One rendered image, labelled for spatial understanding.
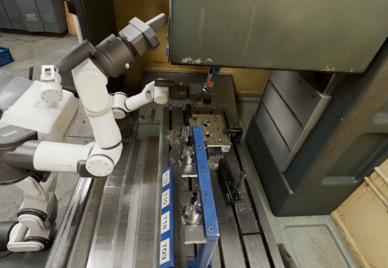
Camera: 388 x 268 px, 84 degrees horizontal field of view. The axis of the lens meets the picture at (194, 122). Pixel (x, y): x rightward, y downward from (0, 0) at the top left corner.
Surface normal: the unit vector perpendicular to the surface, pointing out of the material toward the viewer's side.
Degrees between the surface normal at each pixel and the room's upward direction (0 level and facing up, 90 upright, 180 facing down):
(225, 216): 0
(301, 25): 90
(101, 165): 82
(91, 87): 79
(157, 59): 90
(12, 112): 24
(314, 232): 0
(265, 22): 90
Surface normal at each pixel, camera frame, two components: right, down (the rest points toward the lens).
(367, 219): -0.99, -0.02
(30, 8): 0.32, 0.63
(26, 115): 0.48, -0.70
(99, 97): 0.49, 0.44
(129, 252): 0.11, -0.67
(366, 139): 0.08, 0.64
